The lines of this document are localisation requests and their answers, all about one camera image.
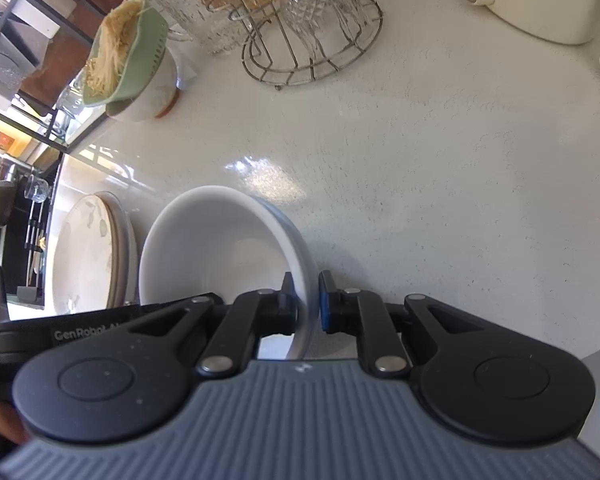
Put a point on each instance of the dark brown cutting board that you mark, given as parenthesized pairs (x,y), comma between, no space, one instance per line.
(82,25)

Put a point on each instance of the clear jar red lid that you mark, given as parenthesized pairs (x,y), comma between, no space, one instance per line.
(195,15)

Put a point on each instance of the white cutlery holder cup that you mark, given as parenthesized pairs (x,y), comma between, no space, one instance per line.
(45,16)

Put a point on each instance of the cluster of crystal glasses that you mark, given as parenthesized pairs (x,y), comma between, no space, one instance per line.
(305,5)

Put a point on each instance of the dry yellow noodles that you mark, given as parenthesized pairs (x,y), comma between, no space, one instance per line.
(112,40)

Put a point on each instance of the crystal wine glass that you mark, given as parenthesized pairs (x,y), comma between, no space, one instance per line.
(36,189)

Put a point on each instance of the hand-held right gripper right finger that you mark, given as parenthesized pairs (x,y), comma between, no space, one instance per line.
(326,305)

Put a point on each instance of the white bowl red base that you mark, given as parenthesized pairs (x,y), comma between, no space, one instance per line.
(152,96)

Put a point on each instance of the embossed silver foil sheet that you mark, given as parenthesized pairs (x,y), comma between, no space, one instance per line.
(5,67)

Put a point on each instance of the plain white ceramic bowl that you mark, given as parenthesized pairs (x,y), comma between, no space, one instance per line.
(205,260)

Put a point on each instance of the clear drinking glass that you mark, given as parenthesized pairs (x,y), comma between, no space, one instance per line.
(70,102)

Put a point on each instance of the white plate grey leaf print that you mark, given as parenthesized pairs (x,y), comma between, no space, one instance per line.
(80,260)

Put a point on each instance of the person's left hand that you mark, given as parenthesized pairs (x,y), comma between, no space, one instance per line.
(0,420)

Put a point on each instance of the white plate pink flower print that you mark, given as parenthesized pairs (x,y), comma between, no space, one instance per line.
(131,255)

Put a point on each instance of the green plastic colander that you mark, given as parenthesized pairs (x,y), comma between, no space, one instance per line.
(151,60)

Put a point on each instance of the black metal dish rack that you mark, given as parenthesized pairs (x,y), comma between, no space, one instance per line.
(2,25)

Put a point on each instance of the white plate grey flower print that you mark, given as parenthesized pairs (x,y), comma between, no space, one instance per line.
(117,260)

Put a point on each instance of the black sink drain rack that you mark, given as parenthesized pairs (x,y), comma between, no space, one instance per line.
(32,255)

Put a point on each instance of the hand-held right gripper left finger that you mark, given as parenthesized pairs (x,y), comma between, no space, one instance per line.
(285,310)

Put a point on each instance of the white electric cooking pot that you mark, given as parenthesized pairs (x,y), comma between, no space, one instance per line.
(540,5)

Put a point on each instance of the black kitchen sink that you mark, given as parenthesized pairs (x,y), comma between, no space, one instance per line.
(10,240)

